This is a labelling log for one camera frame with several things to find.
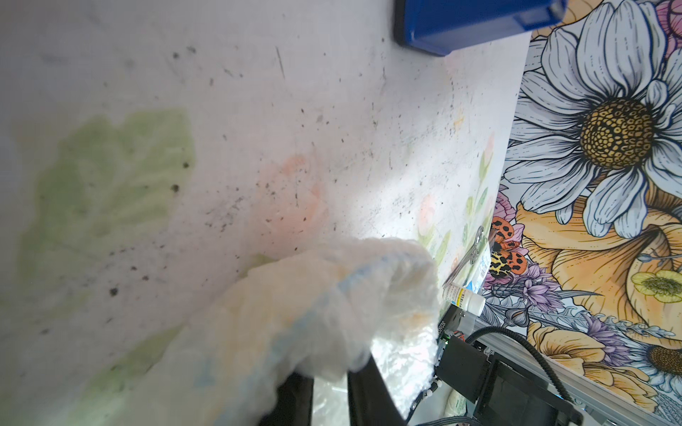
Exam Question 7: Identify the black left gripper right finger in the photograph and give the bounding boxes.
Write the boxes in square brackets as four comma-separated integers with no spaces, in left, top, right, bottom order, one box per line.
[347,357,407,426]

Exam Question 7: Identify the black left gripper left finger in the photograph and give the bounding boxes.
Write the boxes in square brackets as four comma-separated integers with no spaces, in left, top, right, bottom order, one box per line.
[259,372,314,426]

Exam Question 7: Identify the blue tape dispenser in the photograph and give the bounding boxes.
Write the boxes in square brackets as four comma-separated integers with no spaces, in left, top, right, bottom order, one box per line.
[394,0,568,57]

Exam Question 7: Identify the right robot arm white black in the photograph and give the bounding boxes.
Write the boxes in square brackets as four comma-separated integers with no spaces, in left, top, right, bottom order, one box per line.
[428,305,588,425]

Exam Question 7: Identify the small white bottle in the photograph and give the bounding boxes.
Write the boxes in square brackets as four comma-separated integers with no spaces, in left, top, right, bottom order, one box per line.
[442,285,486,317]

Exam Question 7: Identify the white surgical packet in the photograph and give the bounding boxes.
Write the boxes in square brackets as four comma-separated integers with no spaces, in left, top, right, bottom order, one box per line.
[465,240,491,294]

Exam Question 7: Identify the metal surgical scissors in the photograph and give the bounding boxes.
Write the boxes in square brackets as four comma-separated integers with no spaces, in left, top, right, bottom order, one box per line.
[442,226,483,288]

